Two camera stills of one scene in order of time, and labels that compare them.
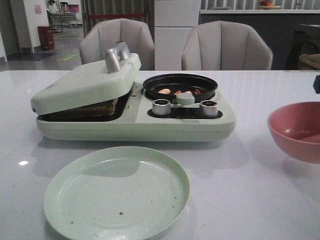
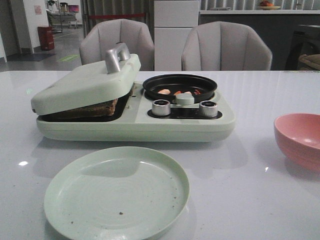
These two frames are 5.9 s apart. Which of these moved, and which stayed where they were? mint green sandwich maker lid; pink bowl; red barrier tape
Moved: pink bowl
Stayed: red barrier tape; mint green sandwich maker lid
